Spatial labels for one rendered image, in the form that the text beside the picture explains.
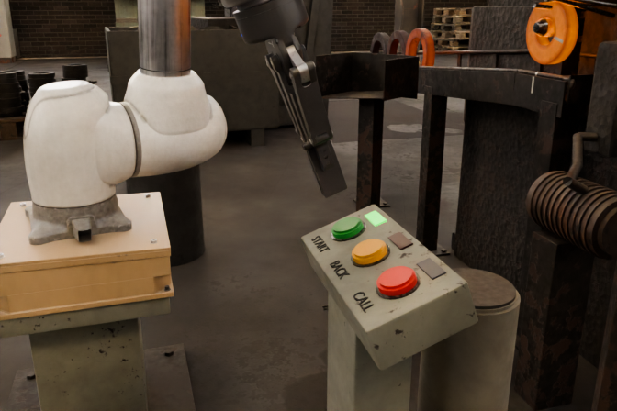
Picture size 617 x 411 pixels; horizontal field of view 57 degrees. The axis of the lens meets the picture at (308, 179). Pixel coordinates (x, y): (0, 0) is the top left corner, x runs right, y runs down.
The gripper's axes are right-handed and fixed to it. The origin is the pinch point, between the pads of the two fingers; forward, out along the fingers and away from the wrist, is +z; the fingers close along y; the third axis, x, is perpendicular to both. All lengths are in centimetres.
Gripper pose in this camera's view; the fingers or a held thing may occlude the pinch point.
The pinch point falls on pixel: (325, 166)
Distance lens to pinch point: 68.3
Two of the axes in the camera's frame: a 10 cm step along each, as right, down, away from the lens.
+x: -9.0, 4.0, -1.4
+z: 3.3, 8.7, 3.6
